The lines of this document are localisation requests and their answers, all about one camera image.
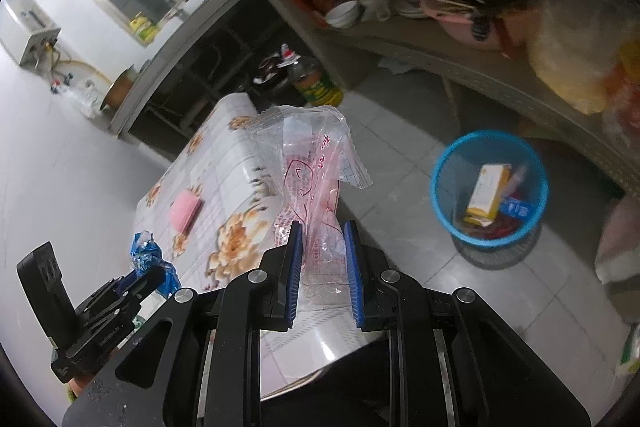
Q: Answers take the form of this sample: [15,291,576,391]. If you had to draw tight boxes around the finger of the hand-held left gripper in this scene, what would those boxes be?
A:
[107,264,167,310]
[114,272,138,296]

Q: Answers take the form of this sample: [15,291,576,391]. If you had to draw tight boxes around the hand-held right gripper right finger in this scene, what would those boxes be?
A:
[343,220,588,427]

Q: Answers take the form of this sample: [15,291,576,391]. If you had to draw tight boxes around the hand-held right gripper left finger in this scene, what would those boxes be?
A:
[62,221,304,427]

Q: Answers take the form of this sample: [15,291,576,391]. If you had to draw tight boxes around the blue foil wrapper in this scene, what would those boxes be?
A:
[131,231,181,300]

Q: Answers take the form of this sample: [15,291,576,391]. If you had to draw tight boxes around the blue plastic waste bin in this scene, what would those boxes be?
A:
[431,131,549,249]

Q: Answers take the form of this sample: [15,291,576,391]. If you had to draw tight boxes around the clear red printed plastic bag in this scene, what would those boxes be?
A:
[260,104,373,323]

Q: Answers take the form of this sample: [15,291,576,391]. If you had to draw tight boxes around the red snack packet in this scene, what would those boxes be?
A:
[477,212,523,240]

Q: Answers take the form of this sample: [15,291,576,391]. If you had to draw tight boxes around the floral cloth table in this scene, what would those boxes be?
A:
[136,93,391,400]

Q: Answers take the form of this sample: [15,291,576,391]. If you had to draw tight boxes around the yellow white carton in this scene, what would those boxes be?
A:
[462,163,513,228]

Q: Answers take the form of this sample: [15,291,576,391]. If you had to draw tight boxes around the small blue packet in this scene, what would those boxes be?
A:
[501,199,530,220]

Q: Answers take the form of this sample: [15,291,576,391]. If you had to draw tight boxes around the brown pot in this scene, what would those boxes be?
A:
[102,66,137,110]

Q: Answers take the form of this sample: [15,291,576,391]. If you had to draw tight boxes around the yellow label oil bottle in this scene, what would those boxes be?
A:
[290,55,345,108]

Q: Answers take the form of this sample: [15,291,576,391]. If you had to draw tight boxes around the black pot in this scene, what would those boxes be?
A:
[253,52,293,90]

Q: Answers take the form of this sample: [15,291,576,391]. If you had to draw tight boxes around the white crumpled paper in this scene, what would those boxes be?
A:
[377,57,418,75]

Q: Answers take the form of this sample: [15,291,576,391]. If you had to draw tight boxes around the grey kitchen counter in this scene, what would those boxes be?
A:
[107,0,281,138]

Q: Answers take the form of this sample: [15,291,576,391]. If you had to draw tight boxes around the grey shelf board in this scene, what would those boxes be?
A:
[260,0,640,202]

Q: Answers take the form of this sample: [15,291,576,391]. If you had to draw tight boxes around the white bowl on shelf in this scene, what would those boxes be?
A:
[325,1,362,29]

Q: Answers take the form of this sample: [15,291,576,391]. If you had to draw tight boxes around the pink plastic basin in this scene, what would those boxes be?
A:
[420,0,538,55]

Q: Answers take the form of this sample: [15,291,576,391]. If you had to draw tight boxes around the pink plastic bag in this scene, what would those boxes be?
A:
[595,197,640,283]

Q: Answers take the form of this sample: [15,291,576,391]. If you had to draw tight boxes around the green white packet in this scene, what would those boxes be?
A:
[615,322,640,375]

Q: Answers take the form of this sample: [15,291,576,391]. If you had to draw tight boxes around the clear bag of pale food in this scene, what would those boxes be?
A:
[527,0,631,115]

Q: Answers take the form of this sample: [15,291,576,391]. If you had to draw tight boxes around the yellow hose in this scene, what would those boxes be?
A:
[47,42,113,82]

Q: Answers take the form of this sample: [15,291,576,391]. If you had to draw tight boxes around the white wall box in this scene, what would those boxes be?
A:
[19,24,61,66]

